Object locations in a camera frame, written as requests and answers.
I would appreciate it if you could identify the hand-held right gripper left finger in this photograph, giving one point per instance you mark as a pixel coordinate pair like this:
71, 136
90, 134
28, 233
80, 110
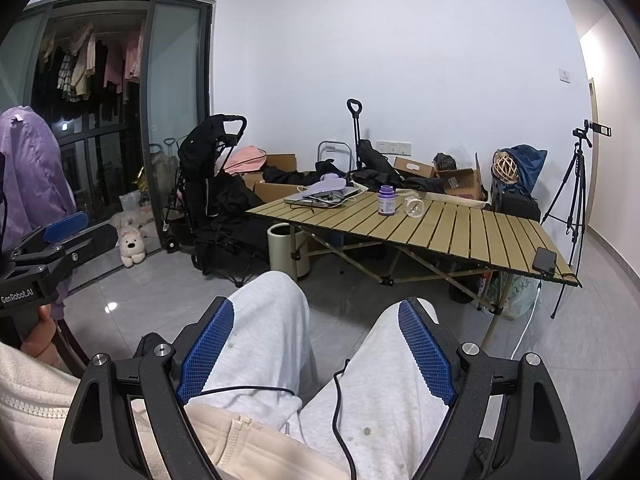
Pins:
207, 355

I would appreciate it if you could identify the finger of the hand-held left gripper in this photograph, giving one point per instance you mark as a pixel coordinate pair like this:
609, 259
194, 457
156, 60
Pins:
65, 225
95, 240

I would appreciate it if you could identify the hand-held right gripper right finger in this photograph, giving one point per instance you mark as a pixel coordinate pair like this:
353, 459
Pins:
425, 350

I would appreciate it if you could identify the person's left hand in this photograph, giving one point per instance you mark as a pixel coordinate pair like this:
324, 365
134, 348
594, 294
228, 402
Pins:
42, 335

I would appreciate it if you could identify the white plush toy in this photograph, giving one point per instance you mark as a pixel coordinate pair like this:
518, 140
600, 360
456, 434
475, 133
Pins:
131, 247

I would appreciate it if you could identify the grey sweatpants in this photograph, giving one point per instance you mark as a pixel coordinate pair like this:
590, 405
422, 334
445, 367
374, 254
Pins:
270, 330

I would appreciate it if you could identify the purple jacket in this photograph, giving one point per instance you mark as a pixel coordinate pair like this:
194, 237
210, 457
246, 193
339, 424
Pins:
30, 160

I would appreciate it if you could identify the dark wooden chair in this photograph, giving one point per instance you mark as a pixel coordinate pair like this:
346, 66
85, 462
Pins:
70, 347

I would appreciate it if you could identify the plastic bag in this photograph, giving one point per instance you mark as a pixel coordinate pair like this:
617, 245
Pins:
517, 295

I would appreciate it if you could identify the cream zip jacket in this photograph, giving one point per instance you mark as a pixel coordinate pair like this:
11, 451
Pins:
30, 400

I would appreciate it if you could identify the yellow slatted folding table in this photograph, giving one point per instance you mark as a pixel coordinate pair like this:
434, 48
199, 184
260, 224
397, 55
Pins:
450, 232

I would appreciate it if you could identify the black stroller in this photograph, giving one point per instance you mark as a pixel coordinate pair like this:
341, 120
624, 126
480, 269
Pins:
210, 200

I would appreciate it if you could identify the white cylindrical bin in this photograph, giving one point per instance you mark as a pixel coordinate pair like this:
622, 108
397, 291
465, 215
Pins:
281, 250

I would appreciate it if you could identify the clear glass jar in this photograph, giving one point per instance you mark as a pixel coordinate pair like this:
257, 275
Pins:
414, 205

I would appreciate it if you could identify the black phone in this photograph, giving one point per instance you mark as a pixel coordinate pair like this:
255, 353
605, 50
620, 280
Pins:
544, 260

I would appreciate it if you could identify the purple bottle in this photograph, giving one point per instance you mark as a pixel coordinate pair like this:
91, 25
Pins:
386, 202

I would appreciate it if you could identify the row of hanging clothes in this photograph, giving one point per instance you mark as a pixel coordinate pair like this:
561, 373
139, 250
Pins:
85, 60

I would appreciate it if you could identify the cardboard box with red label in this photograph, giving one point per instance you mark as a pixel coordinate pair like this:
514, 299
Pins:
462, 182

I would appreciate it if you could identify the black framed glass door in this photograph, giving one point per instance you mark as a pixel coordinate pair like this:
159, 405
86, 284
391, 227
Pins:
172, 85

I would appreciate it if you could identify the pink cloth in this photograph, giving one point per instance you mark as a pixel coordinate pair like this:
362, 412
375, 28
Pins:
247, 156

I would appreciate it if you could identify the large open cardboard box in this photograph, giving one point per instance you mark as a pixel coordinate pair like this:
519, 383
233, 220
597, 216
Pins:
275, 192

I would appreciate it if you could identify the small cardboard box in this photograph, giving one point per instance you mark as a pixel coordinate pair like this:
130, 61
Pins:
412, 166

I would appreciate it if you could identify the grey laptop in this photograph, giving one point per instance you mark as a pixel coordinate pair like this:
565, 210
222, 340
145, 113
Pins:
310, 200

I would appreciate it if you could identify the grey furry item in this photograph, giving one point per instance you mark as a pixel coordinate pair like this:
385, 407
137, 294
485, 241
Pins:
445, 161

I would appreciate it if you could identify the lilac soft pouch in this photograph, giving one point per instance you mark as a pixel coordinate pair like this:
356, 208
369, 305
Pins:
325, 185

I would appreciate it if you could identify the pile of black clothes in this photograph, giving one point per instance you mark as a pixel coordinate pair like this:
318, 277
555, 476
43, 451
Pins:
290, 175

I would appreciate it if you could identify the black trolley bag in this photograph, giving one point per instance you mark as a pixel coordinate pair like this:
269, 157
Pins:
372, 157

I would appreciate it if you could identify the rattan ball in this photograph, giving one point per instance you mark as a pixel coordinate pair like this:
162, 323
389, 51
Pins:
503, 163

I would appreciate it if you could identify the blue backpack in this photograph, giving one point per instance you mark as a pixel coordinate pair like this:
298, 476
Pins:
527, 170

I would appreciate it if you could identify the black tripod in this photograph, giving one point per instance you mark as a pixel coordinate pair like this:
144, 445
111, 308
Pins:
575, 195

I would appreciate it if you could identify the white wall socket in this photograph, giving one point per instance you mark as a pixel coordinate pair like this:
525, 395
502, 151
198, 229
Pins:
394, 148

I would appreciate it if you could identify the white metal frame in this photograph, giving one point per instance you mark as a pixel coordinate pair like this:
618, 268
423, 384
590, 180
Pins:
334, 146

